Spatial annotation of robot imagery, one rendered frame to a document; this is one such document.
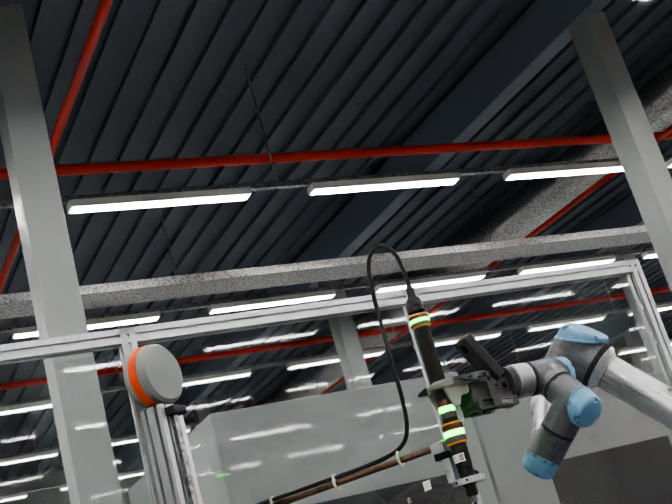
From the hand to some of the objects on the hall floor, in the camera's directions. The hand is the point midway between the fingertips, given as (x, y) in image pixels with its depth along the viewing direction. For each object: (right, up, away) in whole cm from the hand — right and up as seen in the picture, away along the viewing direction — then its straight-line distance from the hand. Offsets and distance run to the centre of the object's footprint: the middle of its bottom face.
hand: (427, 388), depth 226 cm
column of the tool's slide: (-14, -174, -19) cm, 175 cm away
